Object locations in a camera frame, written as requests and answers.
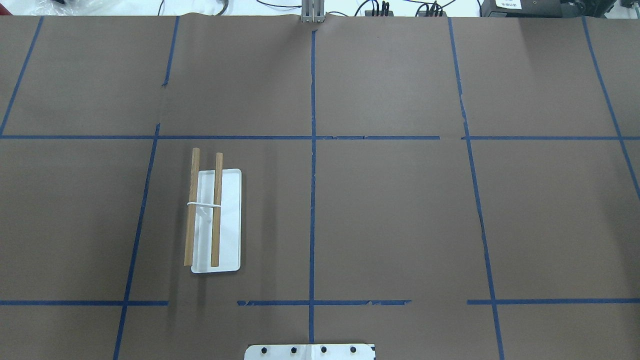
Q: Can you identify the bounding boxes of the white towel rack stand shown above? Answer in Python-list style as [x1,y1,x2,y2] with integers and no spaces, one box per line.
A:
[183,147,243,275]

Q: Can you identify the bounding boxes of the black box white label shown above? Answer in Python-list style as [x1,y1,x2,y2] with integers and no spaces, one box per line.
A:
[480,0,587,19]

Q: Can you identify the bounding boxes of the crumpled clear plastic wrap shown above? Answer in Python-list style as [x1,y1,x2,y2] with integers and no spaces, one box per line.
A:
[27,0,124,16]

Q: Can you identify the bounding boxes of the aluminium frame post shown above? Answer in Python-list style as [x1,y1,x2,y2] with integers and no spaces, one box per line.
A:
[301,0,326,23]

